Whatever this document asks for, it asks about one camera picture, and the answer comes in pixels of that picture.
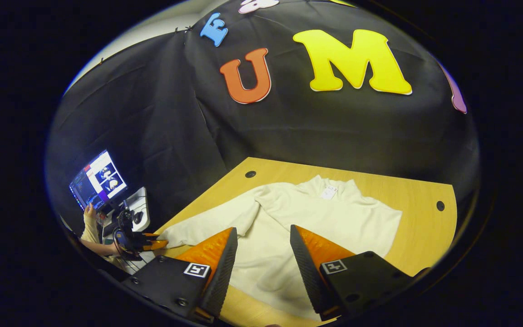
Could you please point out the black computer mouse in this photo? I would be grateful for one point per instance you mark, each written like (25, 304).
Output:
(138, 217)

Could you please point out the black backdrop cloth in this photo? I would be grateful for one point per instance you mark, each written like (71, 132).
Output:
(288, 127)

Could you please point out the cream long-sleeved shirt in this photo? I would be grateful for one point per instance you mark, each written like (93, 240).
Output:
(288, 213)

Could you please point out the white side desk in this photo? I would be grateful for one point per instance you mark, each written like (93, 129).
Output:
(141, 200)

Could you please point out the computer monitor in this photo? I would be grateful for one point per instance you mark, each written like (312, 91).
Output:
(100, 179)

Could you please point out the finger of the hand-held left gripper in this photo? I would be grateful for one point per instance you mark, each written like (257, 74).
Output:
(157, 245)
(150, 235)

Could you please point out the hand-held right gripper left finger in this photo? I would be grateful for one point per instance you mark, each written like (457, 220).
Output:
(223, 277)

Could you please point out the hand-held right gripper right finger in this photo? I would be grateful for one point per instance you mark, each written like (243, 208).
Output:
(309, 272)

